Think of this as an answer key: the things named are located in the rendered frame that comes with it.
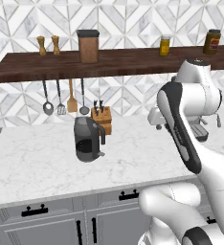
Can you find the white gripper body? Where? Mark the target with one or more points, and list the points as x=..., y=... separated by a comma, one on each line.
x=154, y=115

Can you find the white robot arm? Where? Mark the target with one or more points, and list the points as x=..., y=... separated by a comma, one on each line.
x=209, y=172

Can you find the grey coffee machine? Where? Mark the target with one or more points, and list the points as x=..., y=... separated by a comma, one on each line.
x=200, y=130

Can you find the wooden knife block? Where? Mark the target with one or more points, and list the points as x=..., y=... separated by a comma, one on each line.
x=103, y=118

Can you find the yellow jar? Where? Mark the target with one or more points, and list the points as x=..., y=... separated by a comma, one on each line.
x=164, y=46

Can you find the grey hanging spoon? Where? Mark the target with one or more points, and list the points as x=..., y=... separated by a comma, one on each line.
x=84, y=109

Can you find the black electric kettle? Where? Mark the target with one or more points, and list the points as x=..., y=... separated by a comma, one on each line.
x=86, y=140

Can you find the wooden spatula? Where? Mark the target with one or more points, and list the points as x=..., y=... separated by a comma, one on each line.
x=72, y=103

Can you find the grey drawer front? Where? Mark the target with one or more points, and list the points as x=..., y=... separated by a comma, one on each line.
x=37, y=204
x=110, y=197

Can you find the amber jar with red label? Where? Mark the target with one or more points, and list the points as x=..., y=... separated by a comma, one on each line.
x=212, y=42

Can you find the grey slotted spatula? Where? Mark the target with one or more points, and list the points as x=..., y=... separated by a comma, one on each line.
x=61, y=109

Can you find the brown canister with black lid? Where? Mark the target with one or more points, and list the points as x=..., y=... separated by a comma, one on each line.
x=88, y=48

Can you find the grey cupboard door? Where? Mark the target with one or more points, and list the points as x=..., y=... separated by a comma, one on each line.
x=120, y=226
x=37, y=233

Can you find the wooden pepper mill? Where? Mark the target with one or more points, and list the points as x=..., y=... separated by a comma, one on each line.
x=41, y=45
x=56, y=44

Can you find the dark wooden wall shelf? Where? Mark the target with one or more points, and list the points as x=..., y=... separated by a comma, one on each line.
x=117, y=63

